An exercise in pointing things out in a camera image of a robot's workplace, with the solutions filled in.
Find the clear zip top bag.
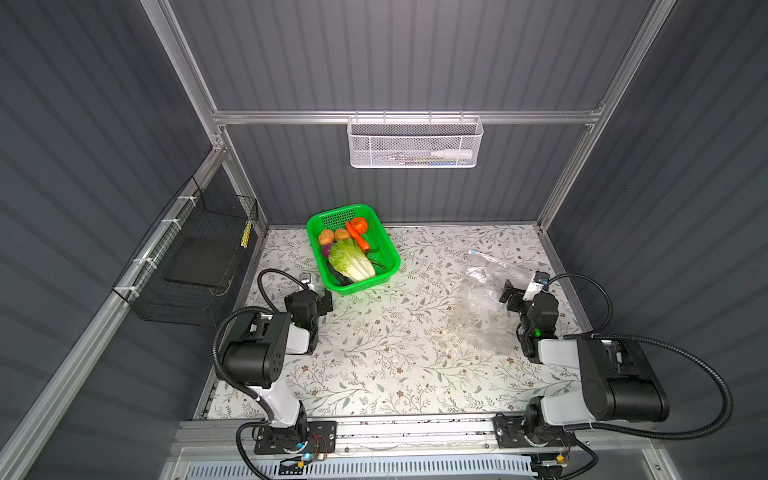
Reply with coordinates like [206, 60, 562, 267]
[451, 250, 533, 355]

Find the red tomato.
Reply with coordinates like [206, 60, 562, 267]
[350, 217, 369, 235]

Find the white marker in basket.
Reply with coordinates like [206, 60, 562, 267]
[430, 149, 474, 162]

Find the black wire wall basket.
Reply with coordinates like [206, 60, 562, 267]
[113, 180, 260, 327]

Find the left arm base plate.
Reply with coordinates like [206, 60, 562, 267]
[254, 421, 338, 455]

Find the white wire wall basket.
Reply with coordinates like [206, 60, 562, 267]
[346, 113, 484, 169]

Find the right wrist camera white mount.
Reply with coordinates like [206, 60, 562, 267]
[523, 271, 550, 301]

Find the napa cabbage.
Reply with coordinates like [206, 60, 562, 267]
[328, 239, 376, 282]

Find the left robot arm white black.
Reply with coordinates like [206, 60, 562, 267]
[212, 289, 333, 429]

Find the orange carrot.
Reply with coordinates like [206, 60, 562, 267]
[346, 222, 370, 254]

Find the black pad in basket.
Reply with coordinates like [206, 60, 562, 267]
[164, 237, 233, 288]

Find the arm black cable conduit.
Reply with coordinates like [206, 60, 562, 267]
[547, 272, 734, 442]
[211, 268, 311, 480]

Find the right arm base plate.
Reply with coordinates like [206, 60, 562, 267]
[492, 413, 574, 450]

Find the white vented cable duct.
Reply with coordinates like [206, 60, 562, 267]
[179, 454, 538, 480]

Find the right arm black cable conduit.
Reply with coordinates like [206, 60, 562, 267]
[547, 272, 734, 442]

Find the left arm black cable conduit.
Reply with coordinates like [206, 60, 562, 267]
[211, 268, 311, 480]

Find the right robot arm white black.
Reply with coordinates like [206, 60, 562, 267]
[499, 272, 670, 437]

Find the green plastic basket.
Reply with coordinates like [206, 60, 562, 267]
[306, 204, 401, 295]

